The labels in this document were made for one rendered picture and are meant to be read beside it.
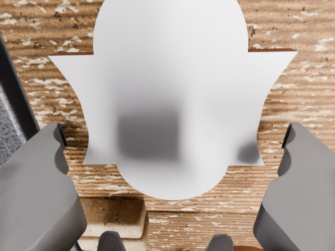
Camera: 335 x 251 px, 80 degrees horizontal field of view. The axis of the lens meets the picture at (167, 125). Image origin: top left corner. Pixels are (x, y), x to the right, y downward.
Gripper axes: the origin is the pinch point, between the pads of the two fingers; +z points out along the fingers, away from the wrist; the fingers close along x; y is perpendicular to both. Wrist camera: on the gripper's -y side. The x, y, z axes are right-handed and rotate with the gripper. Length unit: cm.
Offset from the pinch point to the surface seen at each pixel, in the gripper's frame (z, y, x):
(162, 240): 0.4, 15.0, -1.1
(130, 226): -2.1, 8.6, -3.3
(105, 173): 0.5, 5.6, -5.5
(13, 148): 2.6, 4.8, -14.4
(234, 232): 0.4, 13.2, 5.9
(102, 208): -0.8, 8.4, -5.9
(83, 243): -2.3, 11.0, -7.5
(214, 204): 0.4, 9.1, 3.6
